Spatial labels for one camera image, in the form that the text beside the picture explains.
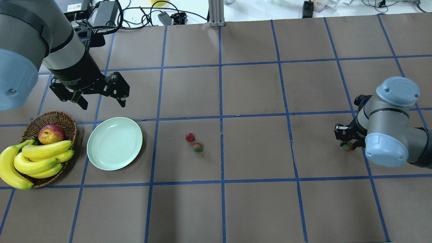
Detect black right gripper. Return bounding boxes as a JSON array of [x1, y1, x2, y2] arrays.
[[334, 118, 366, 148]]

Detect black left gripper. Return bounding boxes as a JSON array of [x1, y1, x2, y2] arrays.
[[49, 71, 130, 110]]

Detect red strawberry without leaves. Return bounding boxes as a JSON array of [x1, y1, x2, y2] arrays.
[[185, 133, 195, 142]]

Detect red strawberry green leaves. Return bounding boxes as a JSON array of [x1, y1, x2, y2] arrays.
[[192, 143, 203, 153]]

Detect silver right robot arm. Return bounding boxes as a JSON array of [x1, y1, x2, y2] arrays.
[[334, 77, 432, 169]]

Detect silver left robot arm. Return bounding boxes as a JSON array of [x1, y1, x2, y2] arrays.
[[0, 0, 130, 111]]

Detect light green plate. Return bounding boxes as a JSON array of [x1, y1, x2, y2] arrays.
[[86, 117, 143, 171]]

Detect brown wicker basket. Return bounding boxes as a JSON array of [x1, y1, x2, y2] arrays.
[[19, 111, 78, 189]]

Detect red apple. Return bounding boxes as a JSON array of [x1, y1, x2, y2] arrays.
[[37, 125, 66, 145]]

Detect black power adapter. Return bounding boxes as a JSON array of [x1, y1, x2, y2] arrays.
[[92, 1, 118, 27]]

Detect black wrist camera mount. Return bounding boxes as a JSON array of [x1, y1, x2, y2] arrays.
[[353, 95, 372, 109]]

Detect aluminium frame post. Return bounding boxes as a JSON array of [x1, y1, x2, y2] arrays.
[[208, 0, 225, 27]]

